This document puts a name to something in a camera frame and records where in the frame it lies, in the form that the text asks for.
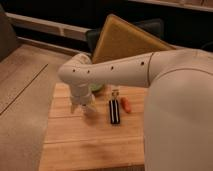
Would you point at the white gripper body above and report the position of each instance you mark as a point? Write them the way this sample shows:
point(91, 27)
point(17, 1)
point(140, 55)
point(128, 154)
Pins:
point(81, 95)

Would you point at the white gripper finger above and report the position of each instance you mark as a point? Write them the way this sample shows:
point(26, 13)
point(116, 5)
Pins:
point(89, 109)
point(73, 108)

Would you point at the clear plastic bottle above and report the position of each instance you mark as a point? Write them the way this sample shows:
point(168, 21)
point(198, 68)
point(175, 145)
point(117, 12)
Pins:
point(115, 93)

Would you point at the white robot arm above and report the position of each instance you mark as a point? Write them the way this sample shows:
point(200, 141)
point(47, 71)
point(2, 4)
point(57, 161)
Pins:
point(178, 111)

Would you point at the green bowl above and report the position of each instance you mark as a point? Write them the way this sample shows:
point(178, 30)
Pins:
point(96, 87)

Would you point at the black striped rectangular block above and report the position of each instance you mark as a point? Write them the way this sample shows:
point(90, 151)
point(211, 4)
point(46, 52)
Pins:
point(114, 111)

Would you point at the orange carrot toy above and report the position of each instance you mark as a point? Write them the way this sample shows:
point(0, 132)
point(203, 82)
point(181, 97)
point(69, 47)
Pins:
point(125, 105)

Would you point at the wooden cutting board table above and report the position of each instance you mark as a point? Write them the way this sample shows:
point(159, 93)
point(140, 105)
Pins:
point(75, 142)

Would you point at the yellow cushion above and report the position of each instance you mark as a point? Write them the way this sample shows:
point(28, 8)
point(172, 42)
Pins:
point(119, 39)

